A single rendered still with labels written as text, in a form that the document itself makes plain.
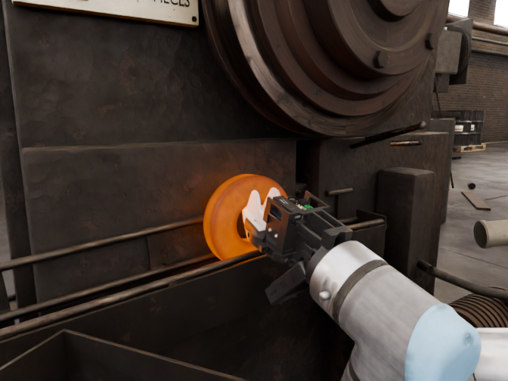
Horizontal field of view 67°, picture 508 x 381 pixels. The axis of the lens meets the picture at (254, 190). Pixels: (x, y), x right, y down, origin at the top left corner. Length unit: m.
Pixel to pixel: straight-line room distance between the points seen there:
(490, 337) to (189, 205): 0.45
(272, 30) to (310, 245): 0.30
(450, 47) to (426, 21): 8.13
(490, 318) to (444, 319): 0.53
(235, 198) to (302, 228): 0.15
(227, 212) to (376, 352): 0.30
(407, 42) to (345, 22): 0.15
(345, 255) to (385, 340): 0.10
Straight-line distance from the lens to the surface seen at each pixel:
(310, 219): 0.51
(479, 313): 0.92
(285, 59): 0.59
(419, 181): 0.86
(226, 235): 0.61
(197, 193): 0.65
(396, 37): 0.67
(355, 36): 0.59
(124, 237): 0.61
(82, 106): 0.64
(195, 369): 0.34
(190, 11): 0.69
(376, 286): 0.42
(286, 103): 0.61
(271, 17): 0.58
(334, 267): 0.45
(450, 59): 8.85
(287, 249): 0.52
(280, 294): 0.56
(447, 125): 3.47
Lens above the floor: 0.92
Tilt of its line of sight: 11 degrees down
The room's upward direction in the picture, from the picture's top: straight up
